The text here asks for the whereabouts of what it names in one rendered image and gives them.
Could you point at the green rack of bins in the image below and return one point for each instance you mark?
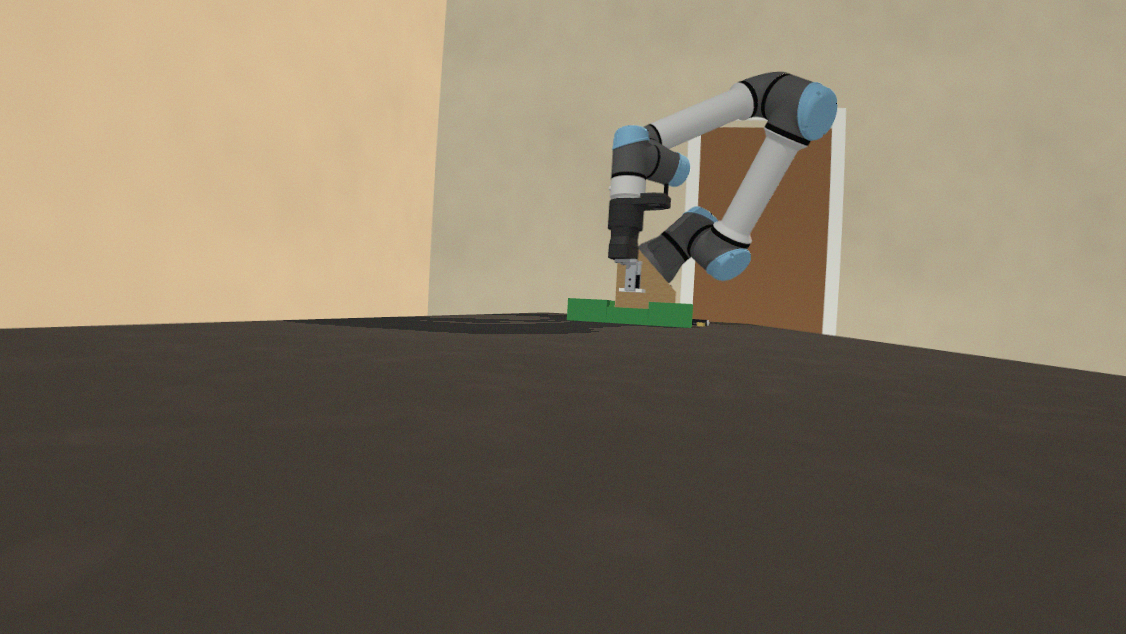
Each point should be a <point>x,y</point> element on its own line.
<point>657,314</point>

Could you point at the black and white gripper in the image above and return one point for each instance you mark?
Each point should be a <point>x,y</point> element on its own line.
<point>625,220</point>

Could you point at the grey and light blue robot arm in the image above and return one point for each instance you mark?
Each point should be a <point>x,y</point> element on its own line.
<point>798,111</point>

